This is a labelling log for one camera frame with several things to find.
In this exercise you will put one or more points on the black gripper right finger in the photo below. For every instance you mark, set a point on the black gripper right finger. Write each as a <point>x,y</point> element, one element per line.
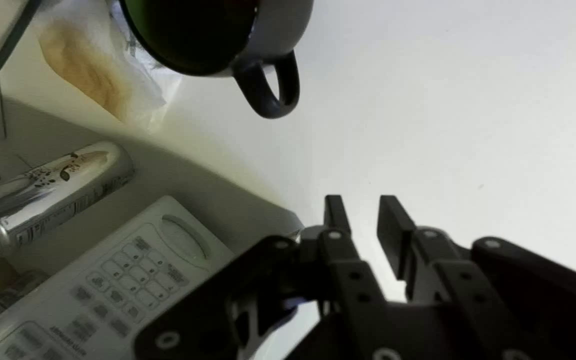
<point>509,302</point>

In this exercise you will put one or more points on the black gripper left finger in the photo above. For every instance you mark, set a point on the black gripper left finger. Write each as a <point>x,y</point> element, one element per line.
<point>238,308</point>

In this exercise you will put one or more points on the white microwave oven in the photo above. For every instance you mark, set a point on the white microwave oven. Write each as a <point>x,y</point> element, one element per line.
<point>96,305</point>

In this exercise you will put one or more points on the black mug green inside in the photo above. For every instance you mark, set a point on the black mug green inside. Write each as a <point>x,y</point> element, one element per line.
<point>251,40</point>

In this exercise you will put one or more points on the stained paper towel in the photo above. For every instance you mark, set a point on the stained paper towel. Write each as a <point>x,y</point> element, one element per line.
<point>90,47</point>

